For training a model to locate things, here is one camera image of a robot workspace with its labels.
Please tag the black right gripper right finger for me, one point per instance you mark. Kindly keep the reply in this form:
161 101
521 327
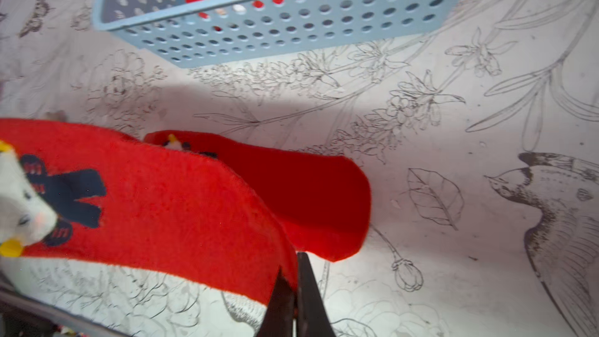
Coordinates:
312 320

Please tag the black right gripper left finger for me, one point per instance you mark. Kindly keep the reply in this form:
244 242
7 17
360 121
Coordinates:
279 316

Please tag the red snowflake patterned sock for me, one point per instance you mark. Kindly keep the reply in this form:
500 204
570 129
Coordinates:
322 202
124 202

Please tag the light blue plastic basket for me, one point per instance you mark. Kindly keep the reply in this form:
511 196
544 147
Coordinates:
194 34

